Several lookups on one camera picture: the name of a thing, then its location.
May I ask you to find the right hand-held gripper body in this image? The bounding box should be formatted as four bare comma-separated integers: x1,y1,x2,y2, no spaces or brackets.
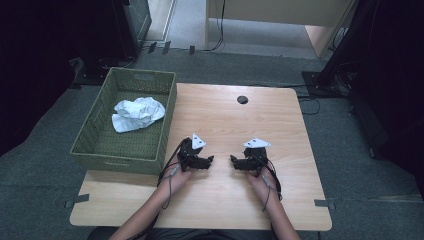
243,137,272,174

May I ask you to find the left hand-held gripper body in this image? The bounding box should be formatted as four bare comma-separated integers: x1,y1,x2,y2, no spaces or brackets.
177,133,207,173

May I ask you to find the green woven basket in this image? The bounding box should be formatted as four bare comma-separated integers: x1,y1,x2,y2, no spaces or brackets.
69,67,178,176

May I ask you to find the white t-shirt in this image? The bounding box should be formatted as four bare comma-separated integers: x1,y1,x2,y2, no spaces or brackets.
111,96,167,134

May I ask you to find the person's left hand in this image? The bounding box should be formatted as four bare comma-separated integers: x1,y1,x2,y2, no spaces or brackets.
166,163,198,193

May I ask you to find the person's right hand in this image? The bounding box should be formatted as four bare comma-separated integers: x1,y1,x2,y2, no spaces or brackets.
248,166,279,199

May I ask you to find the person's dark clothing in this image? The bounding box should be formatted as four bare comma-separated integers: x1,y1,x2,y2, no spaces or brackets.
87,226,278,240

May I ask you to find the grey tape strip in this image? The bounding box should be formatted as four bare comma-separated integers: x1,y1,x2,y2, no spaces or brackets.
64,193,90,209
314,198,337,211

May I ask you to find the black metal stand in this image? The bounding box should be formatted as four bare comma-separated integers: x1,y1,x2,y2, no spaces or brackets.
301,0,381,99

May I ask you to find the black cabinet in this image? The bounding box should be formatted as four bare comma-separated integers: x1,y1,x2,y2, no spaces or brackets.
79,0,153,79

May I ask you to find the beige desk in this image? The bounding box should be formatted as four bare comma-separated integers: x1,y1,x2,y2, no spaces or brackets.
204,0,359,59

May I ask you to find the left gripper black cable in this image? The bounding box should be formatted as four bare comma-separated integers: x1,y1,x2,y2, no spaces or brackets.
126,138,188,240

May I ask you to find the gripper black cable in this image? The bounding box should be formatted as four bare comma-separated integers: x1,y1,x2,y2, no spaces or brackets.
126,138,188,240
259,155,284,213

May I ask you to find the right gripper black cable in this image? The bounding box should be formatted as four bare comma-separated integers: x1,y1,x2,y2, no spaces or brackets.
259,155,284,213

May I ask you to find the black floor cable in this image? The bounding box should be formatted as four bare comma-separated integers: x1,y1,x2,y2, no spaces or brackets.
297,95,322,116

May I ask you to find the black hanging cable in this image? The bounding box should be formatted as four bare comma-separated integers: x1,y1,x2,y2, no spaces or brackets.
203,0,227,53

